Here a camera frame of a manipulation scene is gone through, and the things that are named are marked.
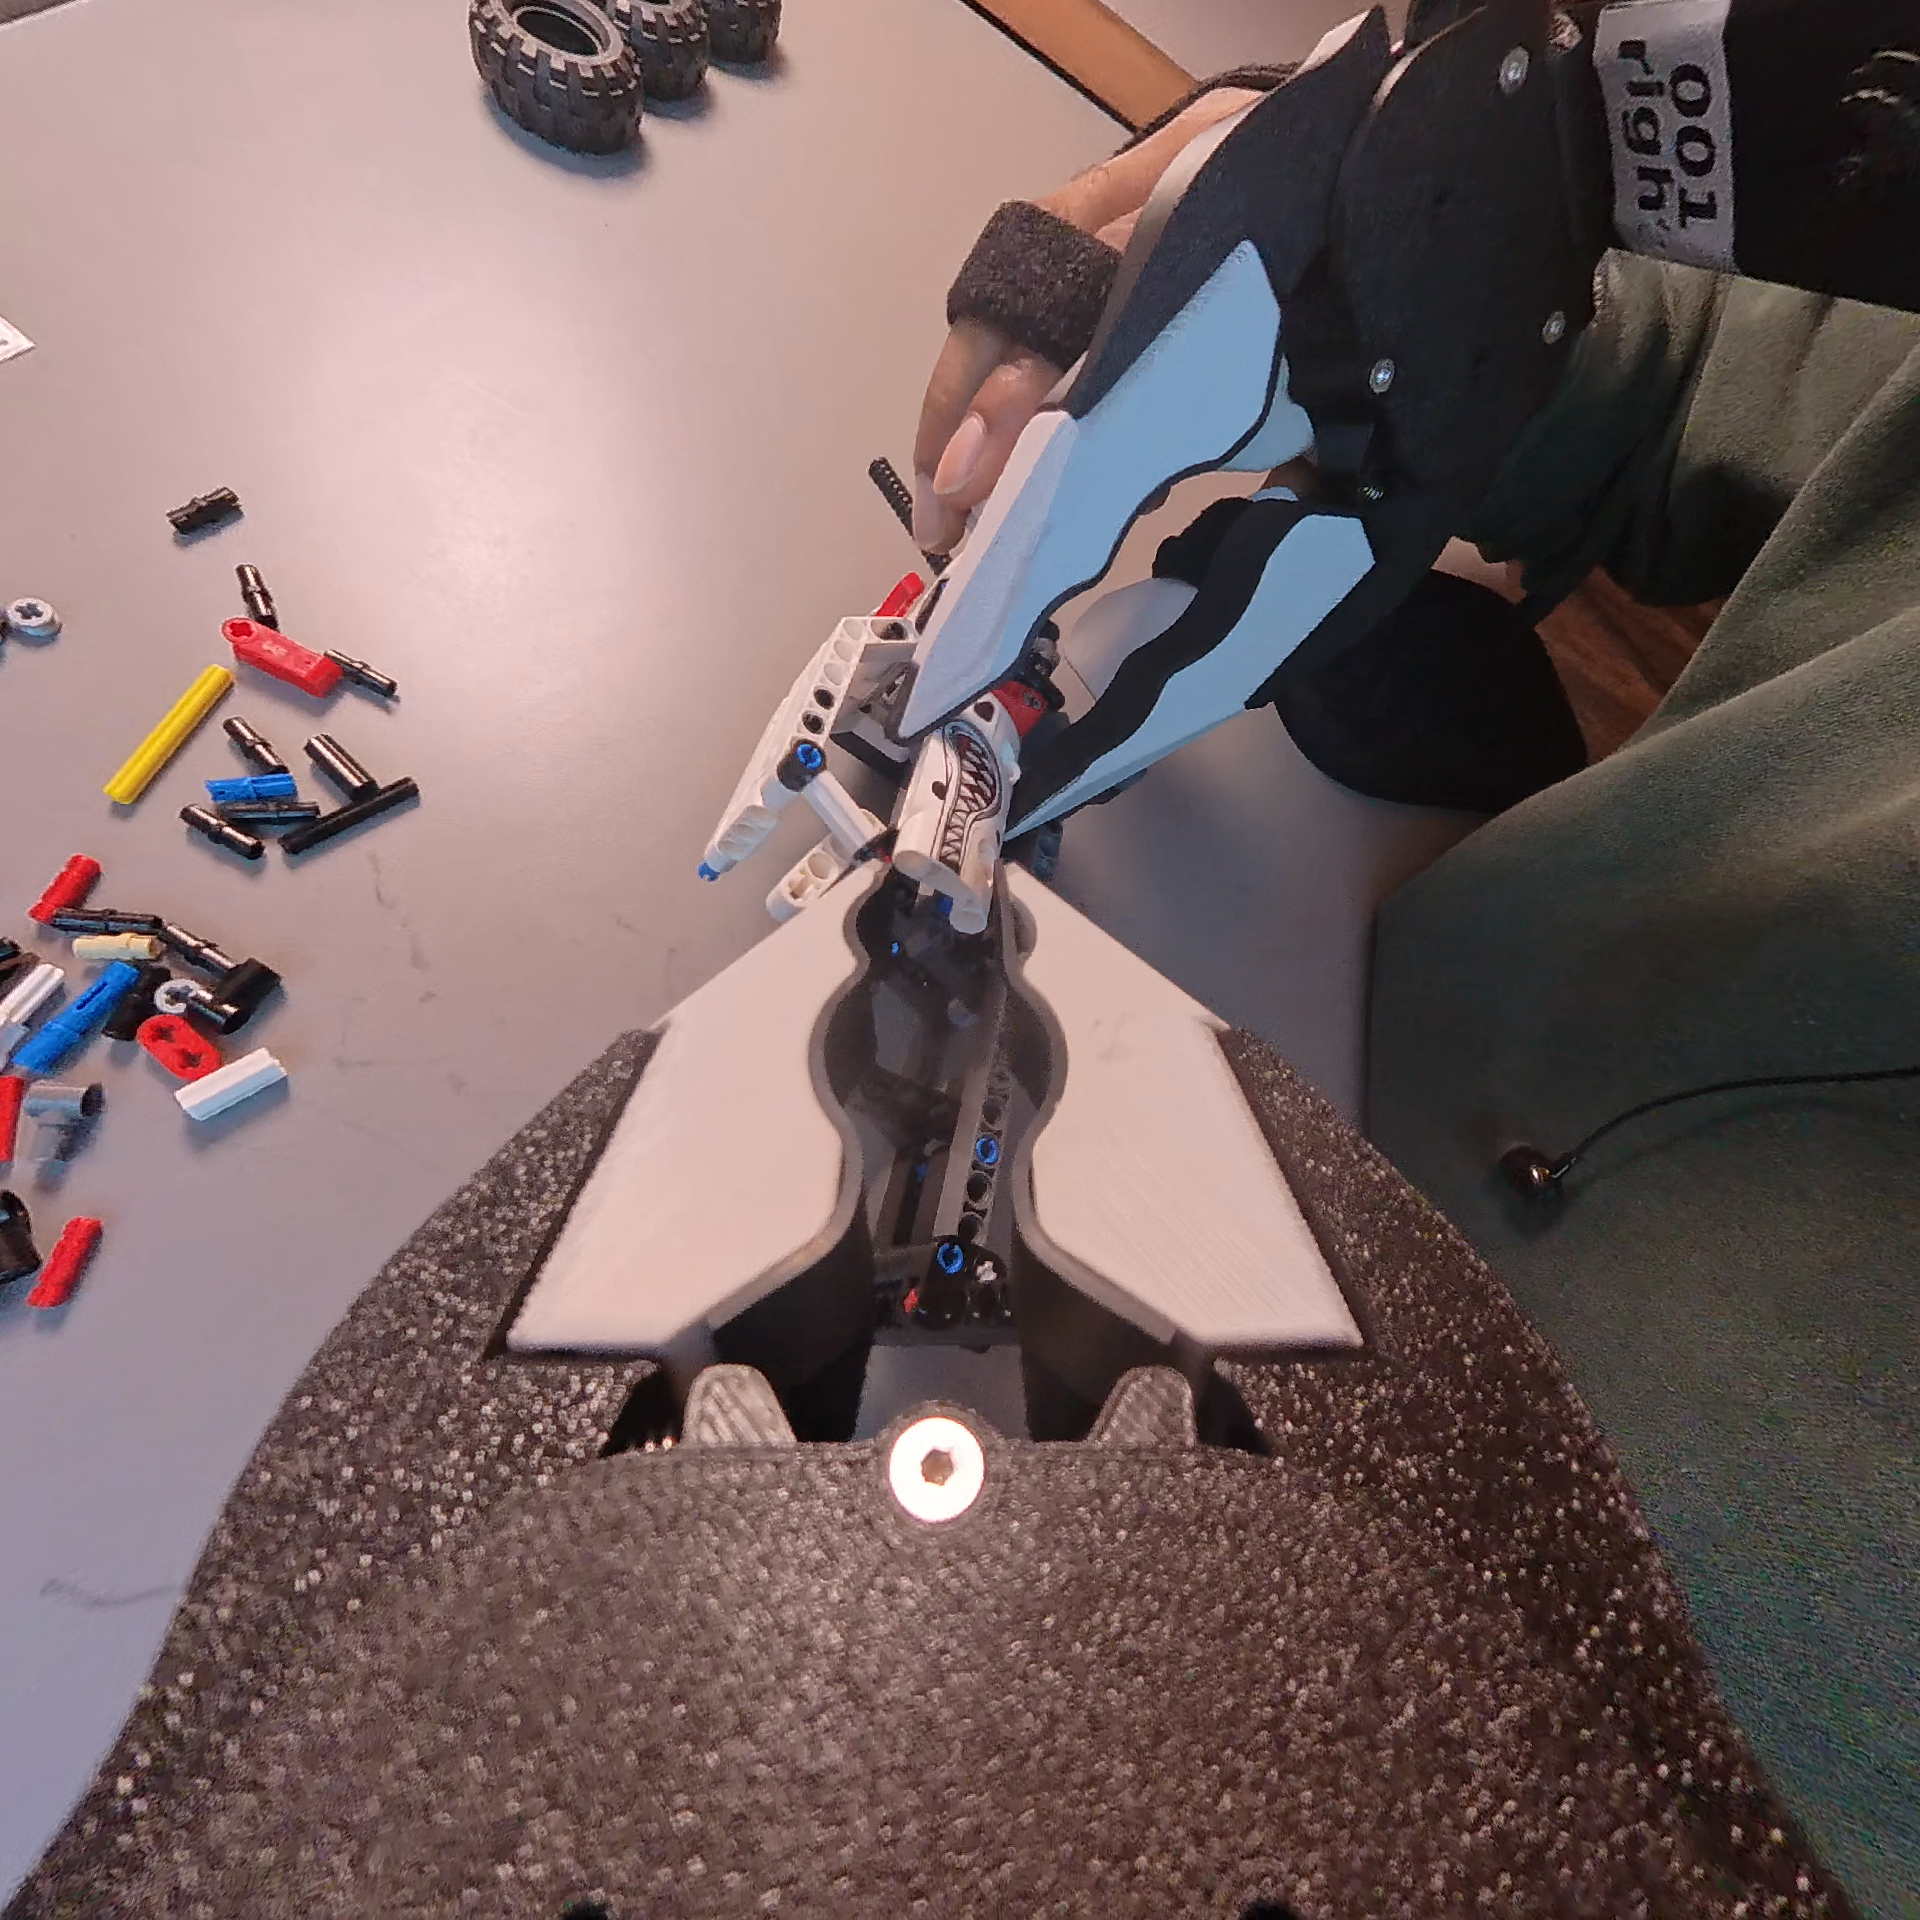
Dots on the grey desk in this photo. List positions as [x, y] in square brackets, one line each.
[523, 376]

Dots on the wooden board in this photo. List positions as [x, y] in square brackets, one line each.
[1080, 53]

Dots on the pile of small toy pieces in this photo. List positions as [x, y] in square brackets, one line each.
[149, 960]

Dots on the black toy tyre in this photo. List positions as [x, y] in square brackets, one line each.
[562, 84]
[742, 28]
[668, 45]

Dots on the white toothed toy panel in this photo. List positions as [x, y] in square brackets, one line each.
[954, 820]

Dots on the person's right forearm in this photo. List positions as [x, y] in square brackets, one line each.
[1651, 450]

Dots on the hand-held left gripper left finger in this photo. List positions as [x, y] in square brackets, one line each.
[704, 1185]

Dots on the red toy beam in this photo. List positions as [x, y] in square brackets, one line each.
[284, 657]

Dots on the toy truck chassis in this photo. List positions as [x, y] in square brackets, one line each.
[819, 690]

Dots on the yellow toy axle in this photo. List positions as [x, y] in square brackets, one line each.
[166, 734]

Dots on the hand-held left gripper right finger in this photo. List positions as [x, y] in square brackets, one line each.
[1185, 1185]

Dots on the black ribbed toy rod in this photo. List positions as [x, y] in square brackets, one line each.
[905, 510]

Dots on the person's torso in green sweatshirt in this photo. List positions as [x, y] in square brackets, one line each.
[1681, 974]

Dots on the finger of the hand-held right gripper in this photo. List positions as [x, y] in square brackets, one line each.
[1109, 434]
[1276, 629]

